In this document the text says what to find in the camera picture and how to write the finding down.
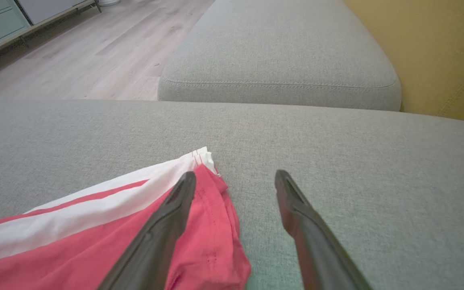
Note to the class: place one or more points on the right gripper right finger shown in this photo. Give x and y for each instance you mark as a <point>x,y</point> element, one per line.
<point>320,257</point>

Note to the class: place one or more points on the yellow upholstered backrest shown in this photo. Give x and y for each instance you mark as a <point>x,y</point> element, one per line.
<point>437,48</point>

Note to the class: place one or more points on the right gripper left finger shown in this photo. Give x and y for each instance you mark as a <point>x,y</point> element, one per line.
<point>151,253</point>

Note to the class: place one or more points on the large grey sofa seat cushion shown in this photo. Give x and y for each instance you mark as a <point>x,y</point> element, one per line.
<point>377,161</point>

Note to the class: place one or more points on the small grey sofa cushion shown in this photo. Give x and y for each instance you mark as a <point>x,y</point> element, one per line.
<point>280,48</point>

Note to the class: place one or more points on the white round object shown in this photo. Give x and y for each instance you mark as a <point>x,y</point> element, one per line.
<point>109,2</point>

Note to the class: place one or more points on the red jersey white sleeves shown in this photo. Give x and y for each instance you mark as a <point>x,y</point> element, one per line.
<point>54,262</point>

